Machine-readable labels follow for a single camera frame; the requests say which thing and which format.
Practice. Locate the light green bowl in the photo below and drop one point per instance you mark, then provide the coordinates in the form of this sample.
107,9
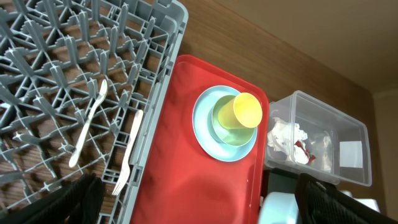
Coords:
232,137

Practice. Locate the red plastic tray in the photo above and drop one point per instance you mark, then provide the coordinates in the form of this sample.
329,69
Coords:
181,182

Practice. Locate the white tissue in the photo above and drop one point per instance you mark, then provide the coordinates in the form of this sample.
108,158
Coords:
284,135

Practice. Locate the light blue plate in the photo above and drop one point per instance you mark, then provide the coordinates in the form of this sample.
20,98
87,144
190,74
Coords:
202,127

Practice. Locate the yellow plastic cup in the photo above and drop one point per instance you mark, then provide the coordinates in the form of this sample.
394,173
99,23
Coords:
243,111

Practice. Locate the light blue small bowl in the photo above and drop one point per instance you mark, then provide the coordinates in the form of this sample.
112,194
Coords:
280,208

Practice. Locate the white plastic fork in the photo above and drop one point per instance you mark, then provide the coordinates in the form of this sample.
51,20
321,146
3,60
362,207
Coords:
125,169

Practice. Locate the black plastic tray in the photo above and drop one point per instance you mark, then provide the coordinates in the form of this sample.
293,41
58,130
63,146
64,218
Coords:
280,180

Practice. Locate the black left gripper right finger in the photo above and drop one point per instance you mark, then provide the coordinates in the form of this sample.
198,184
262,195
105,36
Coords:
321,203

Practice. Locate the red snack wrapper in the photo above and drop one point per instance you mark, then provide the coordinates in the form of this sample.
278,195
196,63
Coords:
301,154

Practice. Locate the clear plastic bin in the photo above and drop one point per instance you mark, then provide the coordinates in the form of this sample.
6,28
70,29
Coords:
339,142

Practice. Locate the white plastic spoon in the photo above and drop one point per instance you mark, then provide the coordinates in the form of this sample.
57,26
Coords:
81,140

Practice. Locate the grey plastic dishwasher rack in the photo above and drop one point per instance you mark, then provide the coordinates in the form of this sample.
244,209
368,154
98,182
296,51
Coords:
54,58

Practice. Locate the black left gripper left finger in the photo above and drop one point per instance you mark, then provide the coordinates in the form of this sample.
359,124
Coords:
78,202

